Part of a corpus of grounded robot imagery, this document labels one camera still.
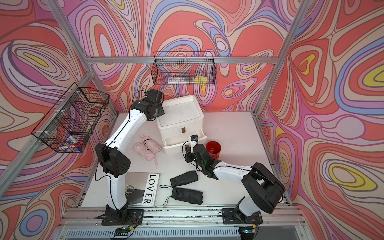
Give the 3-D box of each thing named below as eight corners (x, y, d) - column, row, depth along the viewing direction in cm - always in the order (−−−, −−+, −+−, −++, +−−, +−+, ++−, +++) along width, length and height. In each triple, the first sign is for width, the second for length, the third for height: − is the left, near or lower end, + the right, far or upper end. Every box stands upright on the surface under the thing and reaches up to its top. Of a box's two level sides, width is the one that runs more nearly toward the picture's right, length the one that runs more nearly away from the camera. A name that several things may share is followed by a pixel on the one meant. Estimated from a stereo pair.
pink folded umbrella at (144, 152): (133, 149, 101) (131, 145, 98) (139, 143, 104) (138, 140, 101) (149, 162, 94) (147, 159, 91) (155, 156, 97) (154, 153, 94)
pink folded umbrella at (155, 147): (139, 139, 106) (138, 136, 103) (146, 134, 109) (145, 131, 106) (155, 155, 98) (154, 152, 95) (162, 149, 100) (161, 147, 98)
